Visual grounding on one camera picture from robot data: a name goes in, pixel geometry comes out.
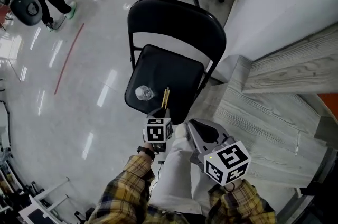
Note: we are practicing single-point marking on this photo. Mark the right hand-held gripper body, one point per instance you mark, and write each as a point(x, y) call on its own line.
point(229, 159)

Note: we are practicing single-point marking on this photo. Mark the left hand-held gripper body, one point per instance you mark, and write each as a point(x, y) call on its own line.
point(155, 133)

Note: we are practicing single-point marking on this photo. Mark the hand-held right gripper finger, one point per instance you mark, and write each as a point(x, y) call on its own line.
point(195, 143)
point(223, 134)

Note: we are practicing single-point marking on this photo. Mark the yellow utility knife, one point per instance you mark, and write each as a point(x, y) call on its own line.
point(165, 97)

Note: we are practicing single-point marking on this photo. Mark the person's left forearm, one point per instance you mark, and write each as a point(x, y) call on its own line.
point(124, 186)

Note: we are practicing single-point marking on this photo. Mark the person's right forearm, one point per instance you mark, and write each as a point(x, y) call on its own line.
point(237, 204)

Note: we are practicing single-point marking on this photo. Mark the person's left shoe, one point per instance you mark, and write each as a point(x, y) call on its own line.
point(181, 130)

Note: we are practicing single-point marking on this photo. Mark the black wristwatch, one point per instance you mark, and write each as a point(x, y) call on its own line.
point(146, 151)

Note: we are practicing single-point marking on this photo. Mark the clear plastic water bottle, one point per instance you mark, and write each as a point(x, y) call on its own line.
point(144, 92)

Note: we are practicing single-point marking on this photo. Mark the person's right leg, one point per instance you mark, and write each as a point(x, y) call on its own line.
point(203, 191)

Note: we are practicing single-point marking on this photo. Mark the black folding chair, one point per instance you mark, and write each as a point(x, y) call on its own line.
point(171, 72)

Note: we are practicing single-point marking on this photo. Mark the white work table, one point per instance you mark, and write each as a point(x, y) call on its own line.
point(39, 213)

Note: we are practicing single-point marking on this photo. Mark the black moulded chair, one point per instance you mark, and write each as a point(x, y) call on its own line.
point(26, 7)

